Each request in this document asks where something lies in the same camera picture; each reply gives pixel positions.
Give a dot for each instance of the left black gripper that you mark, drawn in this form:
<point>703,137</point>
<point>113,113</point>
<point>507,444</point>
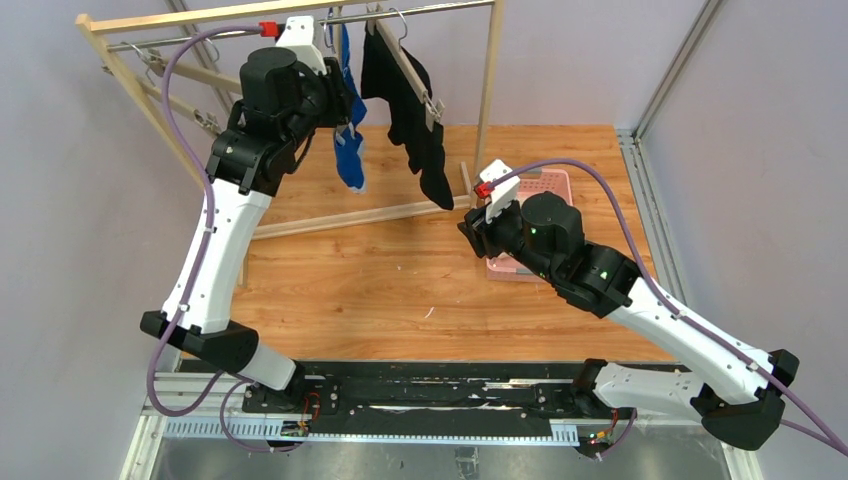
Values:
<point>337,89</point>

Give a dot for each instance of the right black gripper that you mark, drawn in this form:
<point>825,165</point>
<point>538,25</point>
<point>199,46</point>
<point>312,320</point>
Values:
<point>475,229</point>

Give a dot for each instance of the blue underwear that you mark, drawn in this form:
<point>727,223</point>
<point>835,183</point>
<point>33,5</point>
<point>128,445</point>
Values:
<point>349,143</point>

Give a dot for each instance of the wooden clip hanger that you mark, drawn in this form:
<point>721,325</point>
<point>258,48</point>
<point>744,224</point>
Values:
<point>205,120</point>
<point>158,64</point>

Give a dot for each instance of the wooden hanger with blue underwear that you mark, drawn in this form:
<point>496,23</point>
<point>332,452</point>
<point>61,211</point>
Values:
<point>334,26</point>

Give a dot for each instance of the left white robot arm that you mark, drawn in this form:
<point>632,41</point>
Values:
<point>287,94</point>

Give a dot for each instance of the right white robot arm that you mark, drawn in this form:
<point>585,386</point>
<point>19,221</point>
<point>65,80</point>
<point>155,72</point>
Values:
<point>720,388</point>

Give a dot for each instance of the black underwear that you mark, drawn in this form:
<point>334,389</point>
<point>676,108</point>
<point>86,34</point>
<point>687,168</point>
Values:
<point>383,78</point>

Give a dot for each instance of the wooden hanger with black underwear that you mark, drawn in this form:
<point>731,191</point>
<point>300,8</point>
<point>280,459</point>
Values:
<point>432,110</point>

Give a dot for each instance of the empty wooden clip hanger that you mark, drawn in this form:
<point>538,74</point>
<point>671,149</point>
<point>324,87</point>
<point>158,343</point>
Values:
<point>158,64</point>

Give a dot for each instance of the pink plastic basket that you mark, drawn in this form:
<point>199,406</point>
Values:
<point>550,228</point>

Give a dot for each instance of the wooden clothes rack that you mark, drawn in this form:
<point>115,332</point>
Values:
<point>186,19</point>

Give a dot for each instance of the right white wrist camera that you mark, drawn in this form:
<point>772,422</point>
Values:
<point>498,185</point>

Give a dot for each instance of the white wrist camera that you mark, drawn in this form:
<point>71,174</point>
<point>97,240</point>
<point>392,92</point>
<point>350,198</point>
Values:
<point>299,36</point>
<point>498,185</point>

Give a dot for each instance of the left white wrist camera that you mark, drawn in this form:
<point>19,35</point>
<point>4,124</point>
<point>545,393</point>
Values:
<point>299,36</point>

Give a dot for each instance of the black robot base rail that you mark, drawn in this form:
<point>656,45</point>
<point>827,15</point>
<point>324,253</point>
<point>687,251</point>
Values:
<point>428,402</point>

